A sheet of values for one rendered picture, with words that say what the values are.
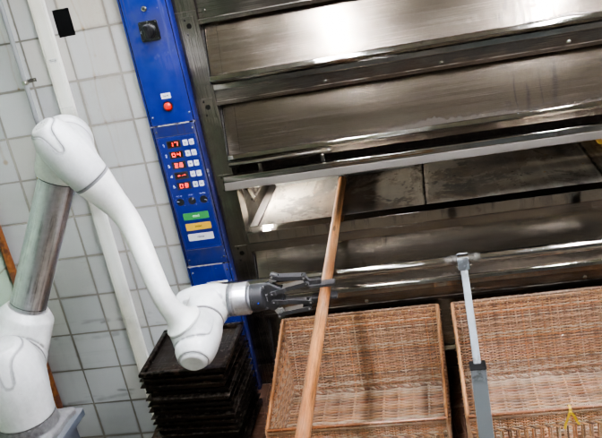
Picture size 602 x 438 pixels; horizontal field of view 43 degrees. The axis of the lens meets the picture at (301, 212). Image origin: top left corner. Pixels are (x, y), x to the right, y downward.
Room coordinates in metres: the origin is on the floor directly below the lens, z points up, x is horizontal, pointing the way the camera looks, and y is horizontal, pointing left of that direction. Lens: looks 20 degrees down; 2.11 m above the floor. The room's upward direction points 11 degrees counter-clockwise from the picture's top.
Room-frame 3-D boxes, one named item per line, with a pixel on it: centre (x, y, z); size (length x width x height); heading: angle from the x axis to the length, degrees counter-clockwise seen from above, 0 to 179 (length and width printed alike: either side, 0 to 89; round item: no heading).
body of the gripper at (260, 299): (1.90, 0.13, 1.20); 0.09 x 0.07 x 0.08; 79
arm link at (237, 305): (1.91, 0.21, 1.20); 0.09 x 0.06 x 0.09; 169
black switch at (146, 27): (2.43, 0.35, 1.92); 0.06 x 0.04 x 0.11; 79
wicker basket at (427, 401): (2.13, -0.08, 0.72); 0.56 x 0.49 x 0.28; 78
